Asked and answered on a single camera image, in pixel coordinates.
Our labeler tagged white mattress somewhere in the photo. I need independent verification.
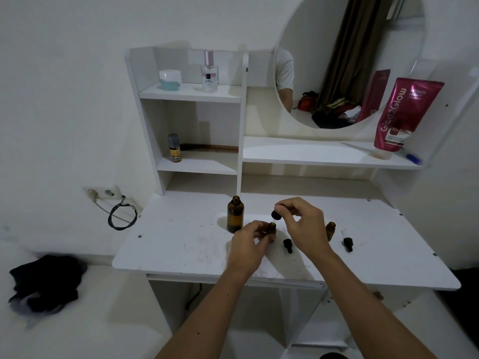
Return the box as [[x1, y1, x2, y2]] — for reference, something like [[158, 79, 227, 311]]
[[0, 242, 173, 359]]

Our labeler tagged person's left hand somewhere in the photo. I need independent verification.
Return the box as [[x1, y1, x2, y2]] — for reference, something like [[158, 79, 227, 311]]
[[226, 220, 277, 283]]

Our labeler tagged white teal cream jar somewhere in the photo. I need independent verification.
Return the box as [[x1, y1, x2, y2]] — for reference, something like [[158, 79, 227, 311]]
[[158, 69, 183, 91]]

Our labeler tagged round wall mirror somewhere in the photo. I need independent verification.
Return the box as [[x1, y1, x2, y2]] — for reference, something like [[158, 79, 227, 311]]
[[273, 0, 427, 130]]

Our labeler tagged person's left forearm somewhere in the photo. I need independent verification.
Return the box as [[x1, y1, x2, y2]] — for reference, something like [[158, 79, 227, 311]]
[[155, 263, 251, 359]]

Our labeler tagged coiled black cable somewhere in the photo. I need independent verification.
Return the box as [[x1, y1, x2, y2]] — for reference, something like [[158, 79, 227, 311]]
[[107, 196, 138, 231]]

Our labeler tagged person's right forearm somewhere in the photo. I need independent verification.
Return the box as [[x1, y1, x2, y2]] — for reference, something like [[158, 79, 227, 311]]
[[312, 246, 439, 359]]

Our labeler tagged grey plug with cable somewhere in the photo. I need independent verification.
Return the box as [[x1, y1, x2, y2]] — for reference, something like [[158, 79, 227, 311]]
[[88, 188, 139, 225]]

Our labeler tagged large amber glass bottle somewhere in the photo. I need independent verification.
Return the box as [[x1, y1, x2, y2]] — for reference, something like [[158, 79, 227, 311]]
[[227, 195, 245, 234]]

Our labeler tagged thin black cable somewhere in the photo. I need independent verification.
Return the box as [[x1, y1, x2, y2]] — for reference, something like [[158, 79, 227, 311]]
[[187, 283, 203, 311]]

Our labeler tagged person's right hand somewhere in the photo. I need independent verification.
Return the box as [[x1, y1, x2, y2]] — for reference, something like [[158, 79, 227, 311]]
[[274, 196, 334, 263]]

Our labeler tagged small yellow-label spray can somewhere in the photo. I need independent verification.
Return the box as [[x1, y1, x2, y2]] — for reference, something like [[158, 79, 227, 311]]
[[167, 133, 182, 164]]

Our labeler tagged black cloth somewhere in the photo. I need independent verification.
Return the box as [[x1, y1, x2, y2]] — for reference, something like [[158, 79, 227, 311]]
[[8, 254, 89, 315]]

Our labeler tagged clear perfume bottle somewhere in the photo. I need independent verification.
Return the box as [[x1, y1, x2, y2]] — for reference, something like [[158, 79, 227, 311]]
[[201, 50, 220, 93]]

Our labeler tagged white wall socket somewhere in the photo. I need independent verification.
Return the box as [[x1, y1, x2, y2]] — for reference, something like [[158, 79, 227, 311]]
[[86, 184, 123, 201]]

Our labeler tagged white vanity desk with shelves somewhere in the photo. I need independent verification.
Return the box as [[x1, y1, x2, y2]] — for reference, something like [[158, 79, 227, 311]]
[[111, 45, 479, 359]]

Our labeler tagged brown comb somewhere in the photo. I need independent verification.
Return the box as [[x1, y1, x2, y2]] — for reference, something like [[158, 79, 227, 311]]
[[179, 144, 240, 156]]

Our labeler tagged pink cosmetic tube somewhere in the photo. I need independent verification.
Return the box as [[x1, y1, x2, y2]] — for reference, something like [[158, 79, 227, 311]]
[[373, 77, 445, 152]]

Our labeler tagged blue pen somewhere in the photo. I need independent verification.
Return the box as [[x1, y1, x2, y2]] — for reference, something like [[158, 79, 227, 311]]
[[398, 148, 423, 166]]

